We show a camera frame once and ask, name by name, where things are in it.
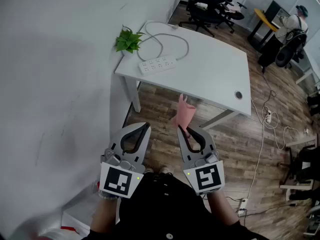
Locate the pale folded garment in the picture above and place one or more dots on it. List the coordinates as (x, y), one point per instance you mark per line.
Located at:
(231, 7)

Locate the white low cabinet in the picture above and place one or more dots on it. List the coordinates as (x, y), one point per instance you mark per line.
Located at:
(80, 209)

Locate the green potted plant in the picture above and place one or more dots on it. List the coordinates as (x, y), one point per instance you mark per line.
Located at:
(127, 41)

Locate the person's right forearm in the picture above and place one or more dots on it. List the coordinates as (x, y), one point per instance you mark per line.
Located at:
(220, 209)

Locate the person's black garment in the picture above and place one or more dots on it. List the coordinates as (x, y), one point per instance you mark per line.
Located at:
(162, 209)

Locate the red and white container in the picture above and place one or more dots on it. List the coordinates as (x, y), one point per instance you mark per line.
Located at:
(65, 230)

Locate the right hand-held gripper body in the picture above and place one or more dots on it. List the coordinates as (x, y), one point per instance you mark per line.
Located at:
(207, 177)

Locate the black metal stand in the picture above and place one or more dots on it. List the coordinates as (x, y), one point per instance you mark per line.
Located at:
(305, 159)

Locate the pink cloth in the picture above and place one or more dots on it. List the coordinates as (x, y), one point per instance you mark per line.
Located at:
(183, 111)

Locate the black office chair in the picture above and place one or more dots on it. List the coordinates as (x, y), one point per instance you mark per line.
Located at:
(202, 14)
(232, 14)

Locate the white floor power strip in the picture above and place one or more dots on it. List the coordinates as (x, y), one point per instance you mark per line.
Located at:
(268, 116)

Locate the yellow round table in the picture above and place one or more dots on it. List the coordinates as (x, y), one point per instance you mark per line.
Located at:
(265, 19)

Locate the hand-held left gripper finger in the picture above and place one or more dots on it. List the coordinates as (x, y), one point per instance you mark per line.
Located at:
(143, 149)
(117, 136)

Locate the person's left shoe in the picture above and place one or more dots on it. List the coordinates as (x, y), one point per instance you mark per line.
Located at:
(148, 170)

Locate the white floor socket block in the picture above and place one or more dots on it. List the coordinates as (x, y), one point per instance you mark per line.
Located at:
(242, 206)

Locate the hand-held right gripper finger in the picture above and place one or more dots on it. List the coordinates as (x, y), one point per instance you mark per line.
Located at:
(182, 144)
(210, 144)

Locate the person's left forearm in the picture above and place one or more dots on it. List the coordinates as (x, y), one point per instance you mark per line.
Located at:
(106, 215)

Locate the person's shoe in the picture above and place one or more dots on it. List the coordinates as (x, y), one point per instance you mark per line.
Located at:
(148, 170)
(164, 169)

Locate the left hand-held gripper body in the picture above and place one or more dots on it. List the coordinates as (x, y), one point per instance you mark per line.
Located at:
(116, 180)

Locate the small white packet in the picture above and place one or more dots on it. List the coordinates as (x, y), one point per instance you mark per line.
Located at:
(201, 5)

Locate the person's right shoe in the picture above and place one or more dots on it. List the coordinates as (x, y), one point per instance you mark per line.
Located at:
(164, 169)

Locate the white table leg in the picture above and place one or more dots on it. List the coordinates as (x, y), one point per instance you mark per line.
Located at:
(131, 94)
(220, 119)

